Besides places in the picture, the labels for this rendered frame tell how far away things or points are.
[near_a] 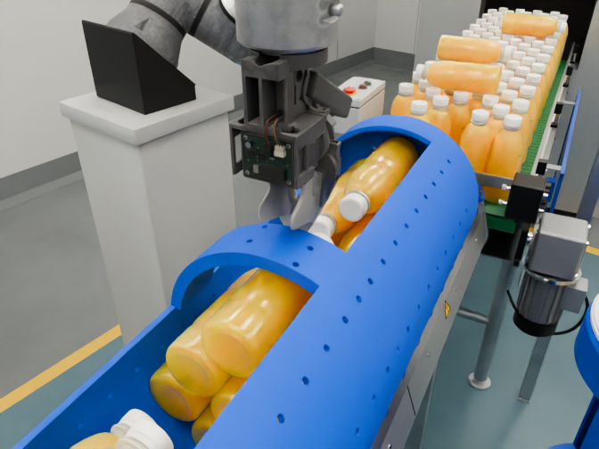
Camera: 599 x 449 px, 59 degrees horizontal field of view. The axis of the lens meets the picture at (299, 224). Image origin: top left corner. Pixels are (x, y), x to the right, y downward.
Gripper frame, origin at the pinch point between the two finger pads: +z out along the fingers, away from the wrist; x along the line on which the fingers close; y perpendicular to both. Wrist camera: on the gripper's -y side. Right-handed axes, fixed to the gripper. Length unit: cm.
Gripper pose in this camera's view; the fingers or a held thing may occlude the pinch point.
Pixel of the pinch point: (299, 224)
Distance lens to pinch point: 59.0
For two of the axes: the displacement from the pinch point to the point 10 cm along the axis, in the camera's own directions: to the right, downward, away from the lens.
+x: 8.9, 2.4, -3.9
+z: 0.0, 8.5, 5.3
